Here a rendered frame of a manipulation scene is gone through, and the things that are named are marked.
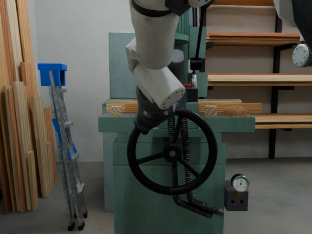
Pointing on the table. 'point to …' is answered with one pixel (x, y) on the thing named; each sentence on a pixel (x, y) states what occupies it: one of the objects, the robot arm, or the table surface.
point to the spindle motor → (182, 29)
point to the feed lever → (196, 64)
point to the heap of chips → (236, 111)
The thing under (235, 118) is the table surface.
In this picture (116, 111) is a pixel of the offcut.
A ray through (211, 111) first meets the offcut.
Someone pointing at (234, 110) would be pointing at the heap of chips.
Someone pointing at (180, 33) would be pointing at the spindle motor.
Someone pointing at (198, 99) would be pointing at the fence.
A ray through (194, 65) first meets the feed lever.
